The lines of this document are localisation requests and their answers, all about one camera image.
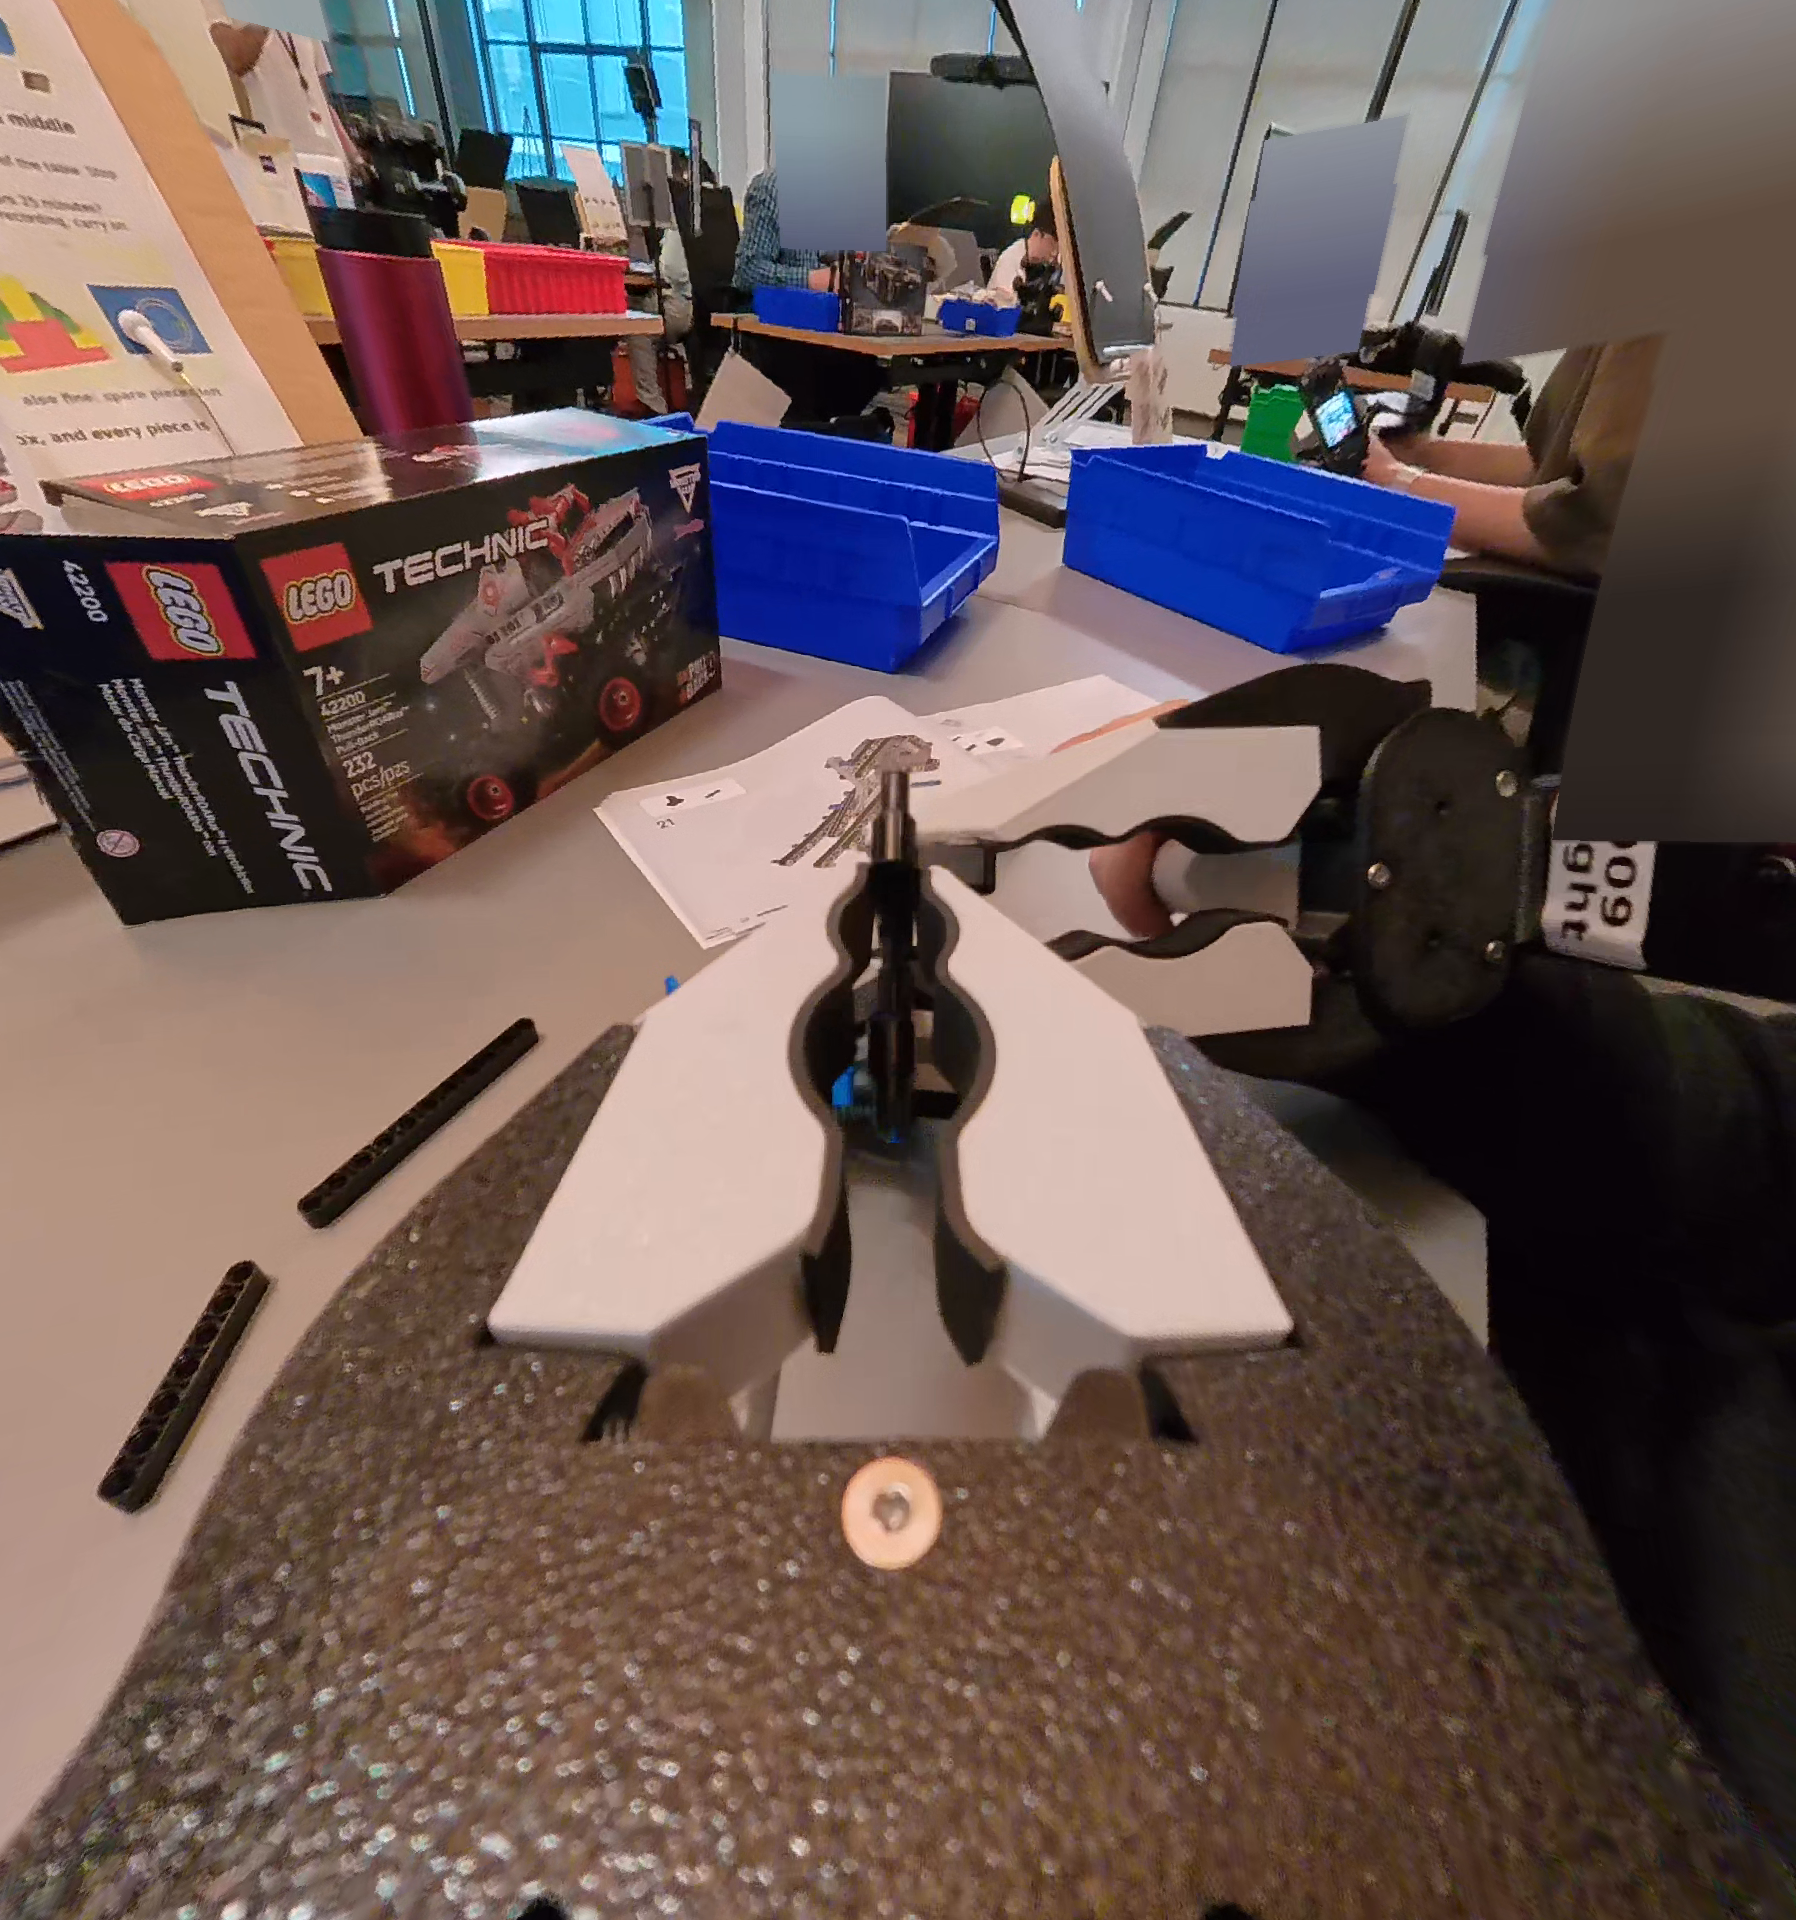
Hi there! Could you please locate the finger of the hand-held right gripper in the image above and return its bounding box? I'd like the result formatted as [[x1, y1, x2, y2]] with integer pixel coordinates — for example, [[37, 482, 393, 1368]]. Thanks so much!
[[913, 723, 1323, 869], [1049, 904, 1319, 1042]]

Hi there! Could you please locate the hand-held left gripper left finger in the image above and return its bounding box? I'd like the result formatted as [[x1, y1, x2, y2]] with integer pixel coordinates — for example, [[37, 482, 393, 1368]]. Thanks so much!
[[484, 864, 867, 1441]]

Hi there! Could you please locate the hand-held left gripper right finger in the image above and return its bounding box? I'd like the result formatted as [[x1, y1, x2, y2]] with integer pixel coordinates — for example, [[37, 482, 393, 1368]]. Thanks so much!
[[926, 866, 1298, 1442]]

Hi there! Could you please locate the grey black toy brick model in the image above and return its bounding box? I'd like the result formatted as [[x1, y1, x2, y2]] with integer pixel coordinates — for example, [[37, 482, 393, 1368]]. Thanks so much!
[[662, 756, 977, 1160]]

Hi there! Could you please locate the person's right forearm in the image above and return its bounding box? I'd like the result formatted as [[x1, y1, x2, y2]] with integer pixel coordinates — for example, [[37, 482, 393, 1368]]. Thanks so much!
[[1215, 951, 1796, 1920]]

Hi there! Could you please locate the grey desk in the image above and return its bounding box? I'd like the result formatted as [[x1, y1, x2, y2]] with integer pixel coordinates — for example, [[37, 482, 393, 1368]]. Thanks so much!
[[0, 503, 1494, 1900]]

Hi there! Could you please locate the person's right hand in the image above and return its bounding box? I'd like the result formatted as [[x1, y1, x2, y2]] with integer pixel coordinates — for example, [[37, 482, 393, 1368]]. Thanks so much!
[[1090, 834, 1178, 942]]

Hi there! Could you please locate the long black toy beam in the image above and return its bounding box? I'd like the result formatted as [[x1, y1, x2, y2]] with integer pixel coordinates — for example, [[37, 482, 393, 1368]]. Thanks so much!
[[296, 1016, 544, 1233]]

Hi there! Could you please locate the white instruction booklet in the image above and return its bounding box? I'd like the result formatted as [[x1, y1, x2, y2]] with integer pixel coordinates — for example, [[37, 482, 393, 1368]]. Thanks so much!
[[596, 677, 1192, 950]]

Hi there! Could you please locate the white stand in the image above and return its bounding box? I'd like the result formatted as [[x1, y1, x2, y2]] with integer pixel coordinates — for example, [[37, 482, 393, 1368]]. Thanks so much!
[[1040, 351, 1185, 454]]

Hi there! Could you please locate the black handheld device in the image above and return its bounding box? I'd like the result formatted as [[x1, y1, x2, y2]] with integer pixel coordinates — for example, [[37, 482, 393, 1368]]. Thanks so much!
[[1295, 358, 1380, 482]]

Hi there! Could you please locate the wooden top table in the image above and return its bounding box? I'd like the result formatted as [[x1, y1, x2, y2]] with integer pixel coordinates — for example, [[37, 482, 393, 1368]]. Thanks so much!
[[306, 307, 667, 413], [711, 307, 1075, 437]]

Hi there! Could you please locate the short black toy beam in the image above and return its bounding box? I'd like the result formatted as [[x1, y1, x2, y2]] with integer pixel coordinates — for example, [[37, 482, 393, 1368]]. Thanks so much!
[[97, 1259, 274, 1514]]

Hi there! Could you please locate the small black toy box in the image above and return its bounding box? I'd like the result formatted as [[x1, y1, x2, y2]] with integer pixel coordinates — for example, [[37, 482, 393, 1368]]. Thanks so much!
[[838, 247, 930, 335]]

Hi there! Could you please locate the grey curved panel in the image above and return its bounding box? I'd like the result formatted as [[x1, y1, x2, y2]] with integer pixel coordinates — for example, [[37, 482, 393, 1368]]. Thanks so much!
[[997, 0, 1157, 362]]

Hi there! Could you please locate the black toy set box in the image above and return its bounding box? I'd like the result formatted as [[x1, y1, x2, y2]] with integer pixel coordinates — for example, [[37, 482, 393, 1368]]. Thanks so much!
[[0, 407, 723, 928]]

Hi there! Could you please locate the black monitor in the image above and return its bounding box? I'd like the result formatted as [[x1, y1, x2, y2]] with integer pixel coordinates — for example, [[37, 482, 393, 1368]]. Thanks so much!
[[887, 67, 1065, 227]]

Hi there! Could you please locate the red storage bin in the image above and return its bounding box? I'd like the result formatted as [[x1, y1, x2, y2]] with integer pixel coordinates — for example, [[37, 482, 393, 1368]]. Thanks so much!
[[478, 240, 634, 321]]

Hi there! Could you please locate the maroon cylindrical container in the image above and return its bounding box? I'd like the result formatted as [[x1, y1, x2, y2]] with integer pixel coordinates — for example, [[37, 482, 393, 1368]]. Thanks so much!
[[315, 247, 477, 441]]

